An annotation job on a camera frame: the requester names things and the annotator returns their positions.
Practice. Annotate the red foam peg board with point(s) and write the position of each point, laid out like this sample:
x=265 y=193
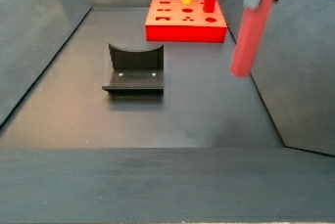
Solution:
x=172 y=21

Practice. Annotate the red hexagon rod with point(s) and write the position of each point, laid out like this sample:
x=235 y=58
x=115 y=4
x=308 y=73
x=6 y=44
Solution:
x=249 y=36

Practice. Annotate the red star peg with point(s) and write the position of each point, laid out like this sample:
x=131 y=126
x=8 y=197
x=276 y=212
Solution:
x=207 y=6

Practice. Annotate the black curved holder stand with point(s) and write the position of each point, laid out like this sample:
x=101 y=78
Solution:
x=136 y=70

